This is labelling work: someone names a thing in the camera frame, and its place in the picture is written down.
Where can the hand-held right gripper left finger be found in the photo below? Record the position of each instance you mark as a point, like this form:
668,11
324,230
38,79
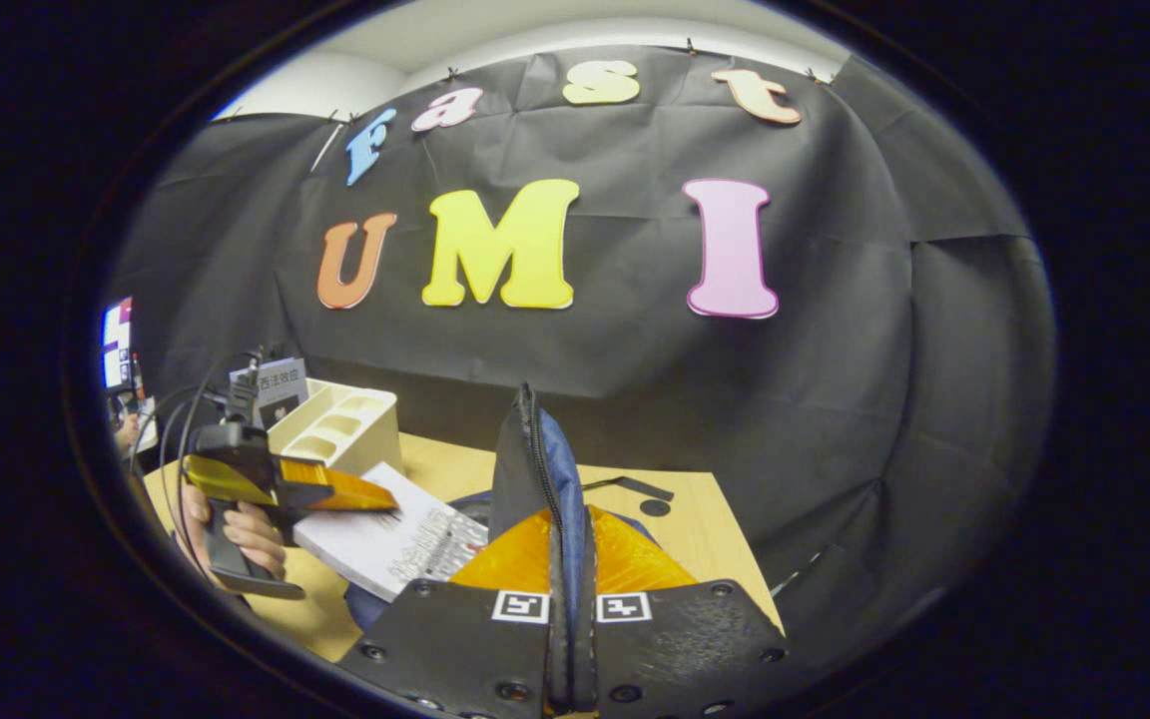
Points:
445,649

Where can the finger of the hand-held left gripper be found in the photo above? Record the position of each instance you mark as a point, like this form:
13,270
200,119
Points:
335,489

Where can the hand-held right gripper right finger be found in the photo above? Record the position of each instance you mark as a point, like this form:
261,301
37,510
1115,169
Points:
685,649

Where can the white plastic bookshelf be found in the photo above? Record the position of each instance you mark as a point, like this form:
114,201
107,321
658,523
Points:
340,429

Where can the white book with patterned spine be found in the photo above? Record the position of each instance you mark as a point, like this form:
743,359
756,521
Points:
385,539

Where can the grey book with black print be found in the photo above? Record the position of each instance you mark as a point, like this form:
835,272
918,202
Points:
281,384

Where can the blue schoolbag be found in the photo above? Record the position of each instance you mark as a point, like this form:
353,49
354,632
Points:
525,459

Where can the small black disc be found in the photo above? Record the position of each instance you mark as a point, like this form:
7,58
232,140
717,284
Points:
654,507

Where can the bright computer screen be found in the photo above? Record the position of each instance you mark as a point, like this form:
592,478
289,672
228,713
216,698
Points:
116,345

